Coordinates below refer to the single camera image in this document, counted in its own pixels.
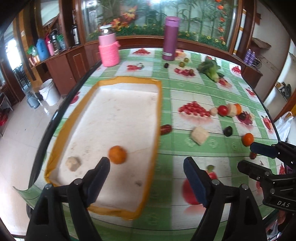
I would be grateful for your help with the purple thermos bottle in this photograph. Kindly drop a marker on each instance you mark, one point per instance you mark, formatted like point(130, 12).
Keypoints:
point(170, 38)

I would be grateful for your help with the white plastic bucket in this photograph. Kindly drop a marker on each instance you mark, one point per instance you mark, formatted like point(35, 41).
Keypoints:
point(49, 92)

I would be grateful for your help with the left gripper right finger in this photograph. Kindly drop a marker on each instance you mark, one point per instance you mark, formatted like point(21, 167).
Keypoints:
point(208, 192)

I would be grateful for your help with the red strawberry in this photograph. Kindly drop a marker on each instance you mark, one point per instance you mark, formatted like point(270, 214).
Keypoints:
point(165, 129)

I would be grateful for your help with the purple striped bottles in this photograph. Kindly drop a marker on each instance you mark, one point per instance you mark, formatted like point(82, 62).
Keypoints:
point(249, 57)

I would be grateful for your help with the small orange mandarin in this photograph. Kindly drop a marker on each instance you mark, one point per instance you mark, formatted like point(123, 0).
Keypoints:
point(117, 155)

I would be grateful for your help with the white plastic bag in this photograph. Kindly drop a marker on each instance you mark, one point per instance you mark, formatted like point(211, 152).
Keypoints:
point(283, 125)

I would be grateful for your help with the green bok choy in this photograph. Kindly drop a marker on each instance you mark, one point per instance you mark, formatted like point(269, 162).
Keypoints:
point(210, 68)

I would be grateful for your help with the orange tangerine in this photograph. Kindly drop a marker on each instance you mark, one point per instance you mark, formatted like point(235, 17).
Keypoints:
point(238, 109)

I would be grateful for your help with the dark purple plum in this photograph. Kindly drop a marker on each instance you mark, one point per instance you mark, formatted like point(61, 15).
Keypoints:
point(242, 116)

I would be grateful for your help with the large orange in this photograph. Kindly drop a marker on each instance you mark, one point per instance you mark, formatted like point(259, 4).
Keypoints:
point(247, 139)

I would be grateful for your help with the red tomato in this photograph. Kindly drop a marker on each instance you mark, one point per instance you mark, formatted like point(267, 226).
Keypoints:
point(222, 110)

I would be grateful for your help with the pink crochet covered jar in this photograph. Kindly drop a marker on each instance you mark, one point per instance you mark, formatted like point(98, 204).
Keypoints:
point(108, 46)

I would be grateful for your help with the grey metal kettle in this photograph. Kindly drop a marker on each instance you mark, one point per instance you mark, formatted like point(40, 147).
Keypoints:
point(32, 100)

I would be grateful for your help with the dark avocado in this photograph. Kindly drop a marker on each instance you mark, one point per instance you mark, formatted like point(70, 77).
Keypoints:
point(228, 131)

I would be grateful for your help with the yellow rimmed white tray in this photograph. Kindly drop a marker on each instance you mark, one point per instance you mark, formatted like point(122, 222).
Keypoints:
point(123, 111)

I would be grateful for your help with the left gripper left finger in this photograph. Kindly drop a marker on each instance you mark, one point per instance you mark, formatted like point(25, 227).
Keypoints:
point(83, 192)

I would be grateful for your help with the blue plastic jug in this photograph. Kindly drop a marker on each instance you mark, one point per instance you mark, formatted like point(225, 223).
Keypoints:
point(42, 49)

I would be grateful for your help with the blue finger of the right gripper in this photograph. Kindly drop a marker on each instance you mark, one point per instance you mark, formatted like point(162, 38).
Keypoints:
point(264, 150)
point(254, 171)

